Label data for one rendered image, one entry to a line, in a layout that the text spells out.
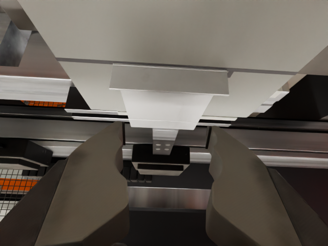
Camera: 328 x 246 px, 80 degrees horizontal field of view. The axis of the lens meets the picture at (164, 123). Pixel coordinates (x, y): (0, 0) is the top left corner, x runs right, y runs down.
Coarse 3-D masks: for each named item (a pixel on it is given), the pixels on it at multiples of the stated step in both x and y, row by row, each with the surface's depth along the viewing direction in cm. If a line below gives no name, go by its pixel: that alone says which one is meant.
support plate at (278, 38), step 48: (48, 0) 10; (96, 0) 10; (144, 0) 10; (192, 0) 10; (240, 0) 10; (288, 0) 10; (96, 48) 13; (144, 48) 13; (192, 48) 13; (240, 48) 13; (288, 48) 13; (96, 96) 19; (240, 96) 18
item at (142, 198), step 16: (128, 192) 21; (144, 192) 21; (160, 192) 21; (176, 192) 21; (192, 192) 21; (208, 192) 21; (144, 208) 20; (160, 208) 20; (176, 208) 20; (192, 208) 21; (144, 224) 19; (160, 224) 19; (176, 224) 19; (192, 224) 19; (128, 240) 18; (144, 240) 18; (160, 240) 19; (176, 240) 19; (192, 240) 19; (208, 240) 19
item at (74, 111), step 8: (72, 88) 23; (72, 96) 23; (80, 96) 23; (72, 104) 23; (80, 104) 23; (72, 112) 23; (80, 112) 23; (88, 112) 23; (96, 112) 23; (104, 112) 23; (112, 112) 23; (104, 120) 25; (112, 120) 25; (120, 120) 25; (128, 120) 25; (200, 120) 25; (208, 120) 25; (216, 120) 25; (224, 120) 25
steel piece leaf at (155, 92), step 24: (120, 72) 14; (144, 72) 14; (168, 72) 14; (192, 72) 15; (216, 72) 15; (144, 96) 19; (168, 96) 18; (192, 96) 18; (168, 120) 24; (192, 120) 24
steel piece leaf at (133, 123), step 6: (132, 120) 24; (138, 120) 24; (144, 120) 24; (150, 120) 24; (132, 126) 26; (138, 126) 26; (144, 126) 26; (150, 126) 26; (156, 126) 26; (162, 126) 26; (168, 126) 26; (174, 126) 26; (180, 126) 26; (186, 126) 26; (192, 126) 26
